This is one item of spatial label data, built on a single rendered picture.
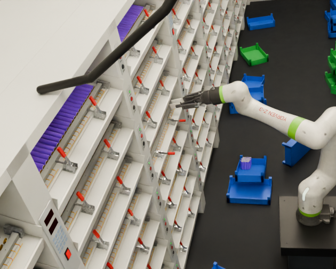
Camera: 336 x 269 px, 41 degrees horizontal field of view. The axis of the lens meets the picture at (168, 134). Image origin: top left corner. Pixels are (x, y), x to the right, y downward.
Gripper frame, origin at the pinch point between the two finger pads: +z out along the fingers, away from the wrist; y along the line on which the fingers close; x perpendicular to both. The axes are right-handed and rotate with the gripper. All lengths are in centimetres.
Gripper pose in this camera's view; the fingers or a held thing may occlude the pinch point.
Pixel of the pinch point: (176, 103)
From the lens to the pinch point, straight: 244.5
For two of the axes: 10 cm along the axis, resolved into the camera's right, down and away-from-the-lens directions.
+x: 3.6, 7.6, 5.4
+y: -2.3, 6.3, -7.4
